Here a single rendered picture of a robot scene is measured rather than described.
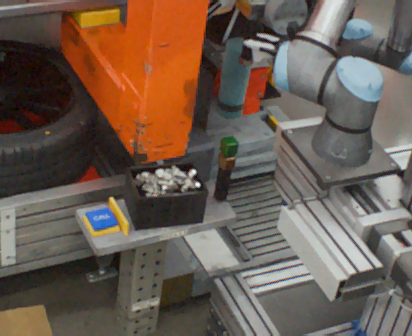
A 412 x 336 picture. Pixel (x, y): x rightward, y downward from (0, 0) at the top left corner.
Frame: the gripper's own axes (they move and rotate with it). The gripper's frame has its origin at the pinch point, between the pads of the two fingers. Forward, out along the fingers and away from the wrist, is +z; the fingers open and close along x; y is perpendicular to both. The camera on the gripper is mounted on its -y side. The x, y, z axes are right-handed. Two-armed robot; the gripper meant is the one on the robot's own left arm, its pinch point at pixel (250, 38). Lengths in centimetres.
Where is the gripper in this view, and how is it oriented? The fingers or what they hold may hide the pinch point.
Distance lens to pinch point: 256.1
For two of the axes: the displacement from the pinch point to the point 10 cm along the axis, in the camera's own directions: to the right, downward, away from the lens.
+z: -9.4, -2.8, 1.8
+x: 3.1, -5.4, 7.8
